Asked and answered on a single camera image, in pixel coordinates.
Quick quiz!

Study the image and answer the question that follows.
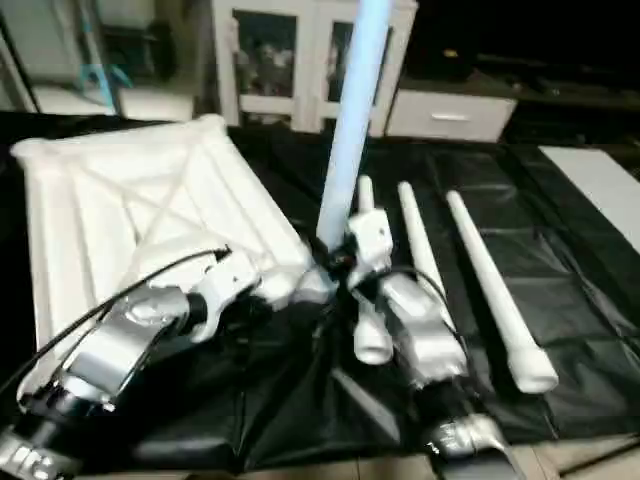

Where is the white plastic table leg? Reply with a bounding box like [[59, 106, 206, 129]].
[[397, 181, 447, 313], [351, 175, 394, 367], [444, 189, 562, 395], [314, 0, 394, 253]]

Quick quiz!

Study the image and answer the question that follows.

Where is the white plastic table top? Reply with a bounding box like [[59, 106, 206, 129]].
[[9, 114, 333, 393]]

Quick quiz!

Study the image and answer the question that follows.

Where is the white drawer unit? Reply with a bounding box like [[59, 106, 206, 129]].
[[384, 87, 520, 144]]

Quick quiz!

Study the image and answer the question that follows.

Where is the white glass door cabinet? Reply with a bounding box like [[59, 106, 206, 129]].
[[208, 0, 420, 137]]

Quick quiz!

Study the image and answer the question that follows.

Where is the black table mat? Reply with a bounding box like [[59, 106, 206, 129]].
[[0, 110, 640, 471]]

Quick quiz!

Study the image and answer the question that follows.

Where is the black box device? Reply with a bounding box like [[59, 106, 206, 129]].
[[408, 18, 483, 83]]

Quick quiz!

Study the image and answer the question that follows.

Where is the blue plastic stool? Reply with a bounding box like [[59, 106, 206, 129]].
[[78, 60, 133, 108]]

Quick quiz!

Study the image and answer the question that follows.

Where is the white side table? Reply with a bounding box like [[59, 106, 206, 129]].
[[537, 144, 640, 253]]

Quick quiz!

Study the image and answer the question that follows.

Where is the black stand leg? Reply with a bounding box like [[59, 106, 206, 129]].
[[558, 438, 640, 477]]

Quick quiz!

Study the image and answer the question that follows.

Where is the grey metal frame post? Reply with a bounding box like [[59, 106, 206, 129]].
[[78, 0, 126, 116]]

